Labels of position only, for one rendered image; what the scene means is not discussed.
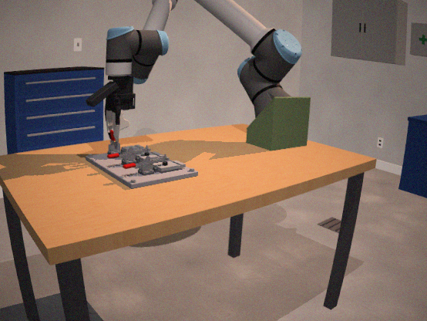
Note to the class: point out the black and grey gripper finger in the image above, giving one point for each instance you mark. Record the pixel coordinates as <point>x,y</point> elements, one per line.
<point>118,125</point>
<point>109,120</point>

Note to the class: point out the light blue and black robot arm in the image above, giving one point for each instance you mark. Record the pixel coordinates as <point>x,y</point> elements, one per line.
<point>274,55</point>

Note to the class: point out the toggle clamp with red handle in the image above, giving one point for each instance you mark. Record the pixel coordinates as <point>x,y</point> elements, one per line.
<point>146,168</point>

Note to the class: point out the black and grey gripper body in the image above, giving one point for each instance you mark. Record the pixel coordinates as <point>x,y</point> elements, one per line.
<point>123,95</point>

